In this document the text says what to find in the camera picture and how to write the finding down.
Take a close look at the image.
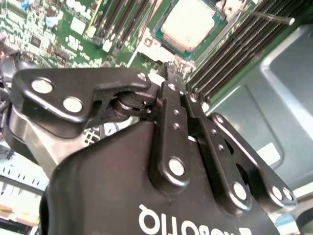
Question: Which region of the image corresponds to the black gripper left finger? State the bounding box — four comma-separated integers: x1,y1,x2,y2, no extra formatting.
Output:
4,62,191,194

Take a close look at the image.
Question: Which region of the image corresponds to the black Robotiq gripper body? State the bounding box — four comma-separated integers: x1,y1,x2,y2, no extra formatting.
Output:
39,121,281,235

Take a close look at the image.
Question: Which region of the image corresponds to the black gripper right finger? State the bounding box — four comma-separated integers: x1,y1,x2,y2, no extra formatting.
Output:
174,63,298,216

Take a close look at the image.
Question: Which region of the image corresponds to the metal socket cover frame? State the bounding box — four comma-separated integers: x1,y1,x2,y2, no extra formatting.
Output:
135,36,189,68

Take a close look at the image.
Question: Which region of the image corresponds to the silver-topped CPU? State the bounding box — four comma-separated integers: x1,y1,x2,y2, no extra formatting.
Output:
150,2,229,62

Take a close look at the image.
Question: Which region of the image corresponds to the thin wire locking lever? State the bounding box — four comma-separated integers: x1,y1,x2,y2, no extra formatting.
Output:
241,9,295,25

